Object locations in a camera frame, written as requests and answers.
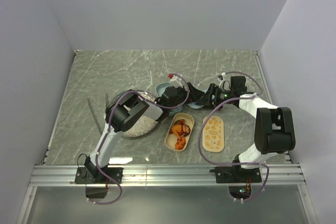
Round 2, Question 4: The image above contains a beige patterned lid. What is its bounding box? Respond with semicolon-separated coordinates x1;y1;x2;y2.
202;115;225;153

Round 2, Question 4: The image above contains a blue patterned lid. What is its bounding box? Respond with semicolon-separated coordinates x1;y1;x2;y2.
187;91;209;109

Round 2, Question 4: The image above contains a beige lunch box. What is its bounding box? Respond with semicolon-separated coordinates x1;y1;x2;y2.
165;112;195;153

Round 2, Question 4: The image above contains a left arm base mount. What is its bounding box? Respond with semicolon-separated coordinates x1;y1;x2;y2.
75;154;123;201

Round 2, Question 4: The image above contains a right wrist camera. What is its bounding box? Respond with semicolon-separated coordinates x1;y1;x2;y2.
217;72;226;83

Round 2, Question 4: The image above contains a purple cable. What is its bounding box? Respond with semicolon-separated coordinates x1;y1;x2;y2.
88;73;190;205
198;71;270;202

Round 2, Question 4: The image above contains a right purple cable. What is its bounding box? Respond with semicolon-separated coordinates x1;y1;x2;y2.
198;71;270;202

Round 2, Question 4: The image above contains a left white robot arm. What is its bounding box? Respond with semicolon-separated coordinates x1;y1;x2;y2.
84;82;205;183

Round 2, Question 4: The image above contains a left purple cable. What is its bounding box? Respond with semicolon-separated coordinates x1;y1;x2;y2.
88;73;190;205

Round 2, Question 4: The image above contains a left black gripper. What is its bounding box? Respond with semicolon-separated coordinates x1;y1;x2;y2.
169;83;204;111

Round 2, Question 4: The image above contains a spotted orange food piece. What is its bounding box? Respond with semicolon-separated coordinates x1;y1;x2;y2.
175;137;186;150

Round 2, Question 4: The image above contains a blue lunch box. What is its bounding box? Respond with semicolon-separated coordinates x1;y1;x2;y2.
155;82;183;117

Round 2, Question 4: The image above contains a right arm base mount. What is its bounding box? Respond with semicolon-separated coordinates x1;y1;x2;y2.
209;166;262;201

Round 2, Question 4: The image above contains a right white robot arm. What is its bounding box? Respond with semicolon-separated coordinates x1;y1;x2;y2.
196;71;296;182

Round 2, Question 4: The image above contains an aluminium frame rail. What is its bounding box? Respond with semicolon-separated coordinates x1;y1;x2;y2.
28;164;306;187

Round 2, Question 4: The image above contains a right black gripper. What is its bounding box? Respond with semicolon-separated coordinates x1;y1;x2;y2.
197;83;234;111

